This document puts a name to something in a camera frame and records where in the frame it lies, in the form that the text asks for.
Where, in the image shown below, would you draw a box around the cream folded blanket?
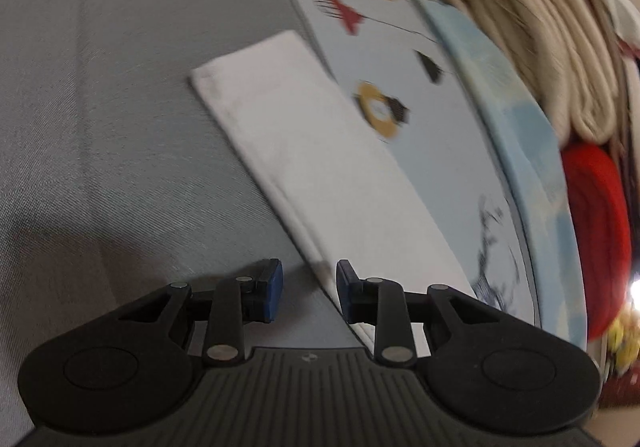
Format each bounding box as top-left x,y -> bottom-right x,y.
448,0 -> 620,144

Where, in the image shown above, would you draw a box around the red folded blanket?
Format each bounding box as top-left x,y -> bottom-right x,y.
561,142 -> 631,341

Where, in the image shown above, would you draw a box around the yellow plush toys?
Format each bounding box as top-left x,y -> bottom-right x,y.
604,307 -> 639,378

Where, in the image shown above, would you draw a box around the white small garment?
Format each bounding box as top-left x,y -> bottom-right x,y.
188,28 -> 482,358

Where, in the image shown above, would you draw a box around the light blue patterned sheet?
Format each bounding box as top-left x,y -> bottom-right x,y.
420,0 -> 588,349

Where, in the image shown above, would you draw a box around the printed deer bed sheet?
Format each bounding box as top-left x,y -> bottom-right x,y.
295,0 -> 539,323

